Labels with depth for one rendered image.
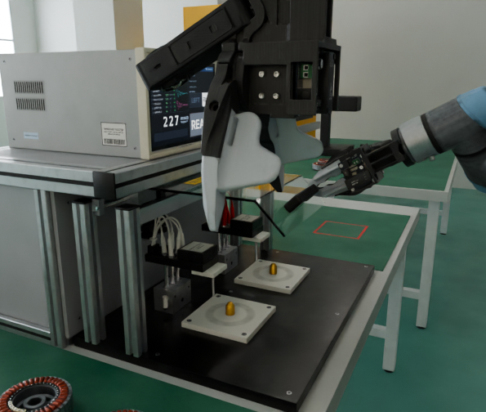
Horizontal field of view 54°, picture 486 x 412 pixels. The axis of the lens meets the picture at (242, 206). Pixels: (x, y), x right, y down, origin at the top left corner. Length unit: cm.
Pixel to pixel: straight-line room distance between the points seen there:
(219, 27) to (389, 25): 588
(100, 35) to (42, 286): 420
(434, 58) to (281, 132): 574
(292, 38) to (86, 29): 485
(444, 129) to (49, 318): 80
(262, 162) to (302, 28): 10
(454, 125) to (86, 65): 68
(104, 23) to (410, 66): 347
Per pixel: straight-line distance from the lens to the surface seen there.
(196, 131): 107
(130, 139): 95
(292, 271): 125
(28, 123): 114
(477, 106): 85
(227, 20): 40
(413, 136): 86
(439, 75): 615
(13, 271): 109
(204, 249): 100
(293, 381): 86
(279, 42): 36
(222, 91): 36
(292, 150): 46
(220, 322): 101
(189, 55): 41
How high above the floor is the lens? 126
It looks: 15 degrees down
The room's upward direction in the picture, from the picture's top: straight up
